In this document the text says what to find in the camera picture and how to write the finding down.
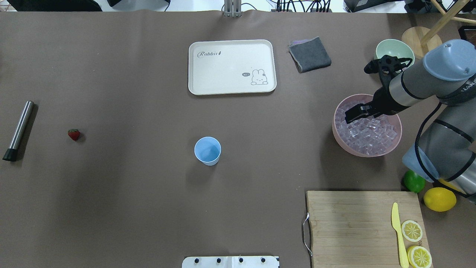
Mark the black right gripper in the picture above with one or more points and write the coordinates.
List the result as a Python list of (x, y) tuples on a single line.
[(383, 101)]

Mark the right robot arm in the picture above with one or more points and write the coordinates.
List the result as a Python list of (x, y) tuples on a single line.
[(441, 148)]

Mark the pink bowl of ice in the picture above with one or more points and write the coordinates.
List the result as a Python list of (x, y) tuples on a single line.
[(367, 137)]

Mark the wooden cup stand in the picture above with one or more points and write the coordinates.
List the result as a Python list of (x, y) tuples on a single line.
[(421, 40)]

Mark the light blue plastic cup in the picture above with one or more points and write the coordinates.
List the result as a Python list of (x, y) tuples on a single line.
[(208, 150)]

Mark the grey folded cloth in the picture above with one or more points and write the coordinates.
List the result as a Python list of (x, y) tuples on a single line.
[(309, 54)]

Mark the mint green bowl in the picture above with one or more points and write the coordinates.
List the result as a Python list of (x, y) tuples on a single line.
[(395, 48)]

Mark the green lime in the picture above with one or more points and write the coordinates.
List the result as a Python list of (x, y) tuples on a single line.
[(413, 181)]

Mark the yellow plastic knife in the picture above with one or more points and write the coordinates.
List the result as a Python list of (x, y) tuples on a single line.
[(395, 221)]

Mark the upper yellow lemon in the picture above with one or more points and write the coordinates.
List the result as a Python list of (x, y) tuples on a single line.
[(447, 184)]

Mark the yellow lemon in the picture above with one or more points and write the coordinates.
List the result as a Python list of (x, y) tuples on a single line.
[(447, 184), (439, 199)]

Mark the lower yellow lemon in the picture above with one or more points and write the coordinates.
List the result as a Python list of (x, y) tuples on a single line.
[(439, 199)]

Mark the upper lemon slice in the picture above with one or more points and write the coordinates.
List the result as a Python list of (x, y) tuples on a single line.
[(412, 231)]

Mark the lemon slice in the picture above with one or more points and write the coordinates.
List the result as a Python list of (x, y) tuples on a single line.
[(419, 257), (412, 231)]

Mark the cream rabbit tray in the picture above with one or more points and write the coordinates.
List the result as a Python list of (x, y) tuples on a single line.
[(231, 67)]

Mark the lower lemon slice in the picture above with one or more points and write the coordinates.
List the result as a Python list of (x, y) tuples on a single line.
[(419, 257)]

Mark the red strawberry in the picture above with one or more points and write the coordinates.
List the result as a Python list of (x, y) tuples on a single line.
[(74, 134)]

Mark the steel muddler black tip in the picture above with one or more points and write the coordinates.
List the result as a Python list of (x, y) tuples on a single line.
[(13, 149)]

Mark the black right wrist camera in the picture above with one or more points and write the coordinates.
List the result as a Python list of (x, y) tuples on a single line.
[(388, 67)]

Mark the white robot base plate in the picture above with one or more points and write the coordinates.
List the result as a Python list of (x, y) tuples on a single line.
[(231, 262)]

